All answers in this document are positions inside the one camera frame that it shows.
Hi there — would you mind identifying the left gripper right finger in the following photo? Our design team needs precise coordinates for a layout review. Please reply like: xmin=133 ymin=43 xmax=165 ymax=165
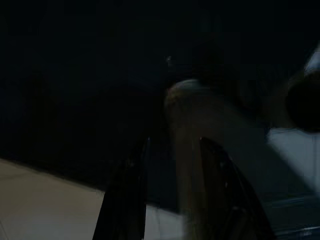
xmin=199 ymin=136 xmax=277 ymax=240

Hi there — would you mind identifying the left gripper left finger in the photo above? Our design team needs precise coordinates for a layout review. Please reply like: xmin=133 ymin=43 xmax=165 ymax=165
xmin=91 ymin=136 xmax=151 ymax=240

